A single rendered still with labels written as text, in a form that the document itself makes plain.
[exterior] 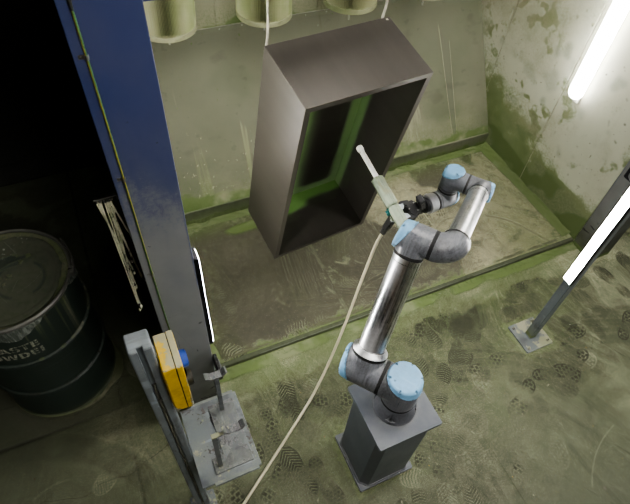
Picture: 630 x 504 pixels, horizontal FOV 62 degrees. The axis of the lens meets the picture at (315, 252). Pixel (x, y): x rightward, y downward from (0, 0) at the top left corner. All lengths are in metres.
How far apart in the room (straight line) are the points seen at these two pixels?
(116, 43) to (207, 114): 2.26
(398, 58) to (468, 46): 2.18
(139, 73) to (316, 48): 0.99
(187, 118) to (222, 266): 0.98
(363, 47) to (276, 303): 1.68
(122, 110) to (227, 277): 2.11
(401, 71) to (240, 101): 1.62
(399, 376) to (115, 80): 1.46
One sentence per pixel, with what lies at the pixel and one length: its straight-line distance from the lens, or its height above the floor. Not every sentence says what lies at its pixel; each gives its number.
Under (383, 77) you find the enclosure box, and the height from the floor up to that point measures 1.64.
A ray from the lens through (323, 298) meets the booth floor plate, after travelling 3.34.
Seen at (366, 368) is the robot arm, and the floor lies 0.90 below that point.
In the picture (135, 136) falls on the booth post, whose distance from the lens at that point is 1.52.
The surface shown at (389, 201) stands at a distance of 2.32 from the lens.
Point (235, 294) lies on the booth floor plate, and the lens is 3.35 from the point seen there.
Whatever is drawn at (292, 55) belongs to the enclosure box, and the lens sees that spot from 2.19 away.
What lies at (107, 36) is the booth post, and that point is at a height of 2.16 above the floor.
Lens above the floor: 2.81
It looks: 51 degrees down
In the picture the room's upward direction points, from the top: 6 degrees clockwise
